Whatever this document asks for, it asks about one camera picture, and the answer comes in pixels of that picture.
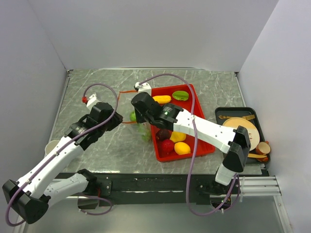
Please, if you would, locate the green lettuce toy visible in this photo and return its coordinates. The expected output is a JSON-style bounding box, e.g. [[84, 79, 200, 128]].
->
[[137, 123, 152, 142]]

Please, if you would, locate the clear zip bag orange zipper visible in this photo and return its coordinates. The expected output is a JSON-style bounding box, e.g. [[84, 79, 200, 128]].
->
[[117, 90, 151, 142]]

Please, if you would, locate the green bumpy fruit toy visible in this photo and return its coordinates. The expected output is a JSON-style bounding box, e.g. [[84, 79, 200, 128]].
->
[[129, 111, 137, 122]]

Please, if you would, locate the yellow lemon toy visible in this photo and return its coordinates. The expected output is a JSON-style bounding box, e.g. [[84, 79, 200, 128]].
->
[[174, 142, 191, 155]]

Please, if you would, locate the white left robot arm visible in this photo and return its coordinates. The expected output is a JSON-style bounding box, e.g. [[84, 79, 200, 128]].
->
[[2, 102, 123, 224]]

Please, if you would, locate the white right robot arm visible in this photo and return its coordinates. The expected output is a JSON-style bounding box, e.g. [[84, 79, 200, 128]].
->
[[131, 92, 251, 193]]

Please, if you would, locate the yellow corn toy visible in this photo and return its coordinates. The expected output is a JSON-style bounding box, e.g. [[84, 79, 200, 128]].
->
[[153, 95, 172, 104]]

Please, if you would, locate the dark red fruit toy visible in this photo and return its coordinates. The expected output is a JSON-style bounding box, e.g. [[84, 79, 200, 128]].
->
[[155, 129, 171, 141]]

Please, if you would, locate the yellow pear toy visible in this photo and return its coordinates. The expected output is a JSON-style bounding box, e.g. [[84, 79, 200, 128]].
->
[[170, 132, 187, 143]]

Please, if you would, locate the green ridged fruit toy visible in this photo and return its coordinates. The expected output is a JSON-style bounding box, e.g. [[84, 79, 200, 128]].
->
[[172, 91, 189, 101]]

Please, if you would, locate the red strawberry toy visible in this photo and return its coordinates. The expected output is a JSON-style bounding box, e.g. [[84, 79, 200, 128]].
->
[[160, 139, 174, 153]]

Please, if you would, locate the red plastic bin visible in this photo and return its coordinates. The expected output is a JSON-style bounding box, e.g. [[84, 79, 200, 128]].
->
[[144, 83, 216, 163]]

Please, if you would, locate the golden spoon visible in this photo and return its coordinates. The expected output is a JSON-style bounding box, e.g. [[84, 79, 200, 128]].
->
[[218, 115, 231, 119]]

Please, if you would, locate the black tray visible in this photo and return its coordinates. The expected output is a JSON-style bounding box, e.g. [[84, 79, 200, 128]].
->
[[214, 106, 271, 165]]

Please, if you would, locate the dark green mug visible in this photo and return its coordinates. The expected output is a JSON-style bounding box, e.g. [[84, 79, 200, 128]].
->
[[44, 140, 59, 156]]

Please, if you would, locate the golden fork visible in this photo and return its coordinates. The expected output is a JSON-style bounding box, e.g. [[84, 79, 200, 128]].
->
[[242, 115, 256, 120]]

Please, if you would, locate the beige decorated plate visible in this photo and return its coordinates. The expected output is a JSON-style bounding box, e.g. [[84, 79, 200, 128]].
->
[[222, 117, 260, 151]]

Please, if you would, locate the brown small cup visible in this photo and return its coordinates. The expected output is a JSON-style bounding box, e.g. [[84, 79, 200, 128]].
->
[[255, 141, 271, 155]]

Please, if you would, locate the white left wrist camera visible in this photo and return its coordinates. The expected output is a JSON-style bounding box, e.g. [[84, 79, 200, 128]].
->
[[82, 93, 99, 110]]

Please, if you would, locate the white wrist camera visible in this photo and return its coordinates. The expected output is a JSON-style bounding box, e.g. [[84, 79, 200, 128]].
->
[[134, 82, 152, 95], [82, 93, 99, 110]]

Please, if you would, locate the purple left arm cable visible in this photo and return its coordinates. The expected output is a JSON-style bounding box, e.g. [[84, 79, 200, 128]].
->
[[5, 83, 120, 226]]

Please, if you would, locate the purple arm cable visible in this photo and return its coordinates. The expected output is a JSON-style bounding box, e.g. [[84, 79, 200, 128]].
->
[[5, 83, 120, 226], [136, 73, 241, 216]]

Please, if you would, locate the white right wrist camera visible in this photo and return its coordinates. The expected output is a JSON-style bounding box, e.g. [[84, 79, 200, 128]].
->
[[134, 82, 152, 95]]

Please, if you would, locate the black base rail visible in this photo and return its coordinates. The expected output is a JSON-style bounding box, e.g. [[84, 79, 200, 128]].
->
[[68, 172, 270, 207]]

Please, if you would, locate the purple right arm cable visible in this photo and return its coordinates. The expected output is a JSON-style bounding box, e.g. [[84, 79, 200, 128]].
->
[[136, 73, 241, 216]]

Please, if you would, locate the aluminium extrusion rail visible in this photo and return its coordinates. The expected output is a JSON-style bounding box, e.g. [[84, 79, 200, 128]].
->
[[240, 176, 281, 197]]

